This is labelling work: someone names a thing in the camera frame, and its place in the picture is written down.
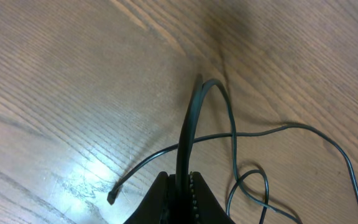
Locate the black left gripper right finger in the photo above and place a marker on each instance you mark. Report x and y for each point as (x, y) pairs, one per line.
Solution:
(205, 209)

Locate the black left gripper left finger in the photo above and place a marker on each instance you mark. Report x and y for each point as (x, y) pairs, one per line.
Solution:
(151, 207)

